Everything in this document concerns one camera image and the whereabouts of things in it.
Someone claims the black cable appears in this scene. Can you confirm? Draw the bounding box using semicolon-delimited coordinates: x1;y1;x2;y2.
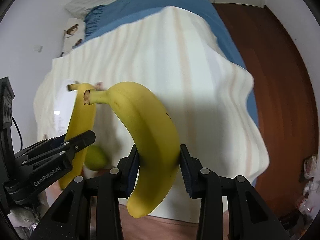
11;115;24;153

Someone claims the green apple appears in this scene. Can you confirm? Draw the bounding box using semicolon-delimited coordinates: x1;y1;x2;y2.
84;145;108;171

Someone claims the blue bed sheet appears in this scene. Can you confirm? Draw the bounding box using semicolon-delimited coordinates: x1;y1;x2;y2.
83;0;259;185

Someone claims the yellow banana with long stem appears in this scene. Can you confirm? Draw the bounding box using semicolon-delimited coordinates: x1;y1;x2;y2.
84;82;180;218

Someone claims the brown leather blanket label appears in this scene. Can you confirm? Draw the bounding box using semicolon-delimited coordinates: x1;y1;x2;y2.
94;82;104;91

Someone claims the white wall switch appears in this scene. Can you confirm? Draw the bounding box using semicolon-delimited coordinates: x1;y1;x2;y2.
34;45;43;53

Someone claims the white floral plate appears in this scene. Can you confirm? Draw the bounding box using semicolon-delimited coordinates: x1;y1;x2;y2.
52;79;77;137

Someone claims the teddy bear print pillow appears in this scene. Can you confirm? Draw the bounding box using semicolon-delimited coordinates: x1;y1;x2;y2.
60;18;86;57

